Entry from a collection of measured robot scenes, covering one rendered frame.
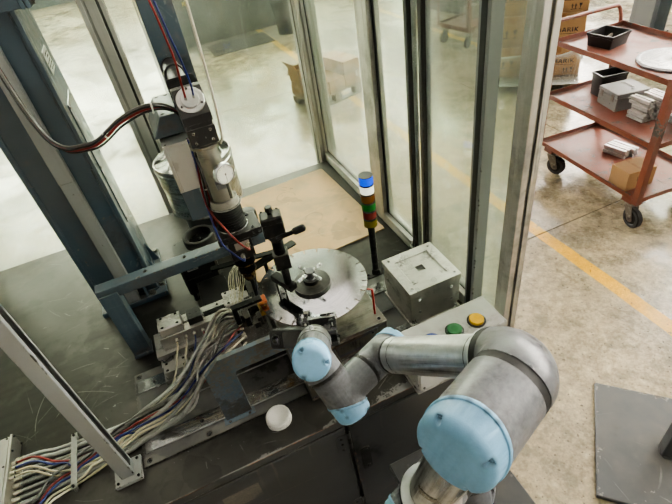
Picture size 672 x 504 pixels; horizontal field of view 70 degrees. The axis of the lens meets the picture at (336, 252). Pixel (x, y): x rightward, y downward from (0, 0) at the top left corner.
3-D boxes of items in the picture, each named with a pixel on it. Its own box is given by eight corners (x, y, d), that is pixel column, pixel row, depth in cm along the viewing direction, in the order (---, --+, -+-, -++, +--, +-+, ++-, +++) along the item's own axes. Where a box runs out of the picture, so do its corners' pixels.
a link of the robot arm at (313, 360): (307, 394, 91) (281, 359, 90) (310, 374, 102) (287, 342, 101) (341, 372, 91) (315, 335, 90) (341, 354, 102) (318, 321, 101)
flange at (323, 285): (320, 300, 137) (319, 294, 135) (287, 292, 141) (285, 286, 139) (336, 275, 144) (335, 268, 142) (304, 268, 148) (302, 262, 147)
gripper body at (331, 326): (339, 339, 118) (339, 354, 106) (305, 344, 118) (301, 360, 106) (335, 309, 117) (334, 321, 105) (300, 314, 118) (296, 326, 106)
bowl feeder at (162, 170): (242, 199, 223) (220, 128, 200) (261, 233, 200) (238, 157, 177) (178, 222, 216) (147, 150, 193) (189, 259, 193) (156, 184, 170)
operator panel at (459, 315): (478, 329, 146) (481, 295, 137) (502, 354, 138) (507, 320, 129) (399, 367, 140) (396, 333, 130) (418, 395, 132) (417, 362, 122)
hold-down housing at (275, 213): (292, 258, 133) (276, 198, 121) (295, 269, 130) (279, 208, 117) (272, 264, 133) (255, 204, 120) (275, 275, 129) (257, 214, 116)
